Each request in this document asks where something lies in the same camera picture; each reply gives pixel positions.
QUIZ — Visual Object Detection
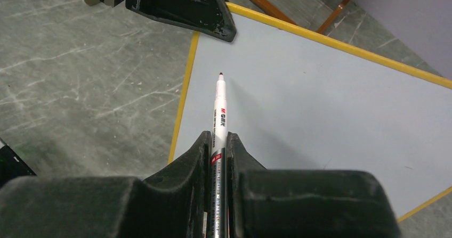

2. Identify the white marker pen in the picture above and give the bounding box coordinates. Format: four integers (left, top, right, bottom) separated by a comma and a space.
206, 73, 228, 237

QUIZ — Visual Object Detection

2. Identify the yellow-framed whiteboard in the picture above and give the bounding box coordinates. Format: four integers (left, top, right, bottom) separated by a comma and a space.
169, 3, 451, 220

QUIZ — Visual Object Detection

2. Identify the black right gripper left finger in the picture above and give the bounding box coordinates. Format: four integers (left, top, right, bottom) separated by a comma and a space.
1, 131, 211, 237

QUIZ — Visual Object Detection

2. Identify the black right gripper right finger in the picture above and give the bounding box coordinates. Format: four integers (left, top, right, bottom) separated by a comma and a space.
226, 133, 401, 237

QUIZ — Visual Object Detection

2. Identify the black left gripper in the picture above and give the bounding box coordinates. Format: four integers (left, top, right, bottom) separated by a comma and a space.
82, 0, 237, 43

